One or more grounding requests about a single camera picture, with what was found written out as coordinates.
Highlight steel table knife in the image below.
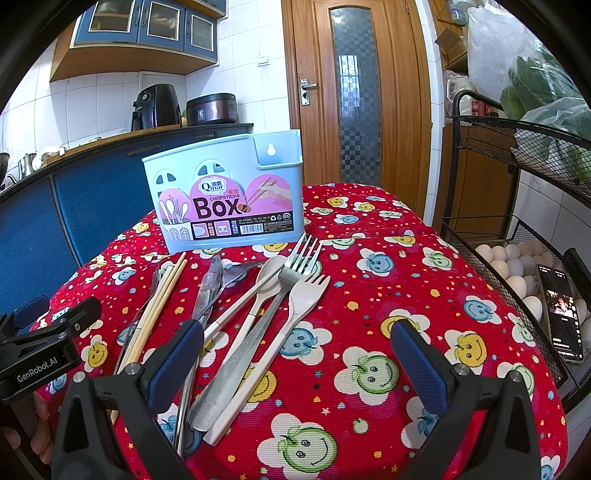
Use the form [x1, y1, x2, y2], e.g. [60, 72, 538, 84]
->
[173, 255, 222, 459]

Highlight white plastic fork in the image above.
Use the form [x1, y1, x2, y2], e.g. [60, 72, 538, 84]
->
[204, 275, 331, 446]

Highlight white plastic spoon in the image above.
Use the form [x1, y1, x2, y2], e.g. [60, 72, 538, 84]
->
[197, 255, 287, 367]

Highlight light blue chopsticks box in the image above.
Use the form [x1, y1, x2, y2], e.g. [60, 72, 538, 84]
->
[142, 130, 304, 254]

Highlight person's left hand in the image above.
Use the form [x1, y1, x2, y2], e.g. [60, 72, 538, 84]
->
[2, 392, 54, 465]

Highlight blue base cabinets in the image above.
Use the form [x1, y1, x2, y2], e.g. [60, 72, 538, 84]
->
[0, 123, 253, 313]

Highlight smartphone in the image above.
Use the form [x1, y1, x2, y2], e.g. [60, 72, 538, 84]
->
[537, 265, 584, 364]

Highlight red smiley flower tablecloth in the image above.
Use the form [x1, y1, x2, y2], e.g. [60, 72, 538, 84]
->
[35, 184, 568, 479]

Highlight pile of eggs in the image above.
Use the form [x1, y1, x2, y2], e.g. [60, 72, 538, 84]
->
[476, 240, 590, 356]

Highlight steel kettle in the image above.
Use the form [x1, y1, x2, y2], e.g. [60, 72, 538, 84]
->
[17, 152, 37, 181]

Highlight black air fryer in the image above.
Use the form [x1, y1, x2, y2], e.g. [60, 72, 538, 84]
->
[131, 84, 181, 131]

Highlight dark rice cooker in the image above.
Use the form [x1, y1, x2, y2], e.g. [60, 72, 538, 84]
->
[186, 93, 238, 126]

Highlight plastic bags with vegetables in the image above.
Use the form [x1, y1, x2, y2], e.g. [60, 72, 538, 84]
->
[467, 1, 590, 187]

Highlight wooden door with glass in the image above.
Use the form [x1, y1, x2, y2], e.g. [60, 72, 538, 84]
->
[281, 1, 432, 214]

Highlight black wire rack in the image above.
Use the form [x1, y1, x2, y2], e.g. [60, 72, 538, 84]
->
[438, 89, 591, 416]

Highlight blue wall cabinets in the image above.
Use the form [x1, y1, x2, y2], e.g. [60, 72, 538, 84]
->
[50, 0, 228, 81]

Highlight silver door handle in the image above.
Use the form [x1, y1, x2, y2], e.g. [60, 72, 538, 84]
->
[300, 78, 318, 106]

